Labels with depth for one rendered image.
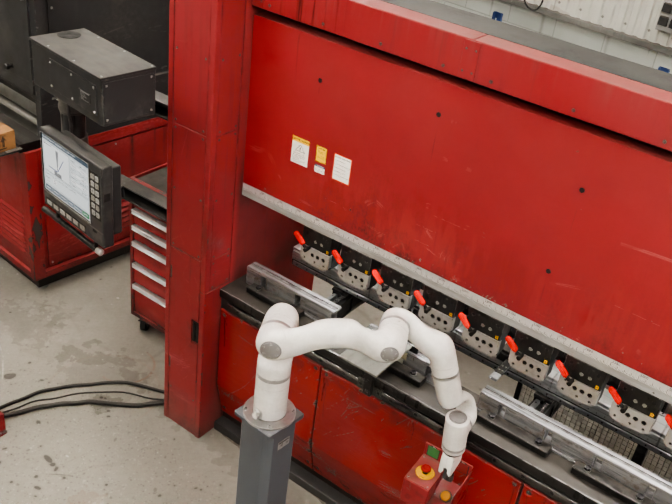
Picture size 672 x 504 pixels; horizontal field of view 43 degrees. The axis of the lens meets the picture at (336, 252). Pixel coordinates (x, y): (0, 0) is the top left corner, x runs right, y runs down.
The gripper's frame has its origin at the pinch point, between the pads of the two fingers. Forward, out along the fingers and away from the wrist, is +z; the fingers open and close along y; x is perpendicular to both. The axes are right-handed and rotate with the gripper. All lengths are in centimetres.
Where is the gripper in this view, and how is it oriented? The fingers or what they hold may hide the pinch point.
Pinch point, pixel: (448, 476)
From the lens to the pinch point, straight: 324.0
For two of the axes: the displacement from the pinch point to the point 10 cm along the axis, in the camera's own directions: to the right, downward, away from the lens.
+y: -5.4, 5.0, -6.8
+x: 8.4, 3.3, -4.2
